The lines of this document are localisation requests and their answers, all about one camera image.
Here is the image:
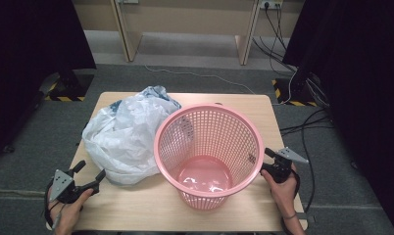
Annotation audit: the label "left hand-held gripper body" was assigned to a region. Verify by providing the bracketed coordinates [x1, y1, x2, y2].
[49, 168, 97, 205]

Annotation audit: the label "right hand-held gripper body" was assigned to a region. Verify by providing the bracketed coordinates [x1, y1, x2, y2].
[263, 146, 310, 184]

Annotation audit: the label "white plastic bag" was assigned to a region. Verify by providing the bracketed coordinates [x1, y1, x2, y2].
[81, 85, 183, 187]

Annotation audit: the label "pink plastic mesh basket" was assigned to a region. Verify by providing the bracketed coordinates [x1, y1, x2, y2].
[153, 103, 266, 211]

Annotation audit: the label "person's right hand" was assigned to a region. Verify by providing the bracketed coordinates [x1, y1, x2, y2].
[260, 164, 300, 219]

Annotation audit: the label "person's left hand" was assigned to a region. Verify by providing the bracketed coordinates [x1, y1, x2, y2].
[49, 188, 95, 235]

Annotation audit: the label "black stand base hazard tape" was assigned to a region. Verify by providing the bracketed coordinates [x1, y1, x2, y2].
[37, 71, 95, 103]
[271, 77, 320, 108]

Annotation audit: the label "black curtain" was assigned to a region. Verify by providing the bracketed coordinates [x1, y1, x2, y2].
[0, 0, 97, 159]
[282, 0, 394, 235]

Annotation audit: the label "beige wooden desk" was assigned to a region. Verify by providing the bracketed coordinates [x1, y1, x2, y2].
[71, 0, 307, 67]

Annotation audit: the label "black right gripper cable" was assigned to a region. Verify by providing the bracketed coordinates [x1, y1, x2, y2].
[292, 167, 302, 199]

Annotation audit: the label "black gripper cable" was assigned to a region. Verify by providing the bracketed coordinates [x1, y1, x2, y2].
[292, 167, 302, 199]
[43, 178, 57, 228]

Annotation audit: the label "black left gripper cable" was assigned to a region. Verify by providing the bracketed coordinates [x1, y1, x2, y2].
[43, 178, 57, 228]

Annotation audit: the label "long black floor cable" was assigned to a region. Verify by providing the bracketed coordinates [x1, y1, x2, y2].
[300, 109, 318, 213]

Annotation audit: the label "thin grey cable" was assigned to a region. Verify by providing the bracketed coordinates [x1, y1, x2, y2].
[53, 203, 68, 231]

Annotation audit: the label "black floor cable bundle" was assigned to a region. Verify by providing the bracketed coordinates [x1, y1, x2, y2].
[278, 107, 334, 137]

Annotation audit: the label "black cables from socket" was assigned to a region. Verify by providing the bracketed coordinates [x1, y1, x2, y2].
[251, 2, 298, 73]

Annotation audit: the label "white wall power socket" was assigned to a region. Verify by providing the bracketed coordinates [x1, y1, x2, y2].
[259, 0, 284, 10]

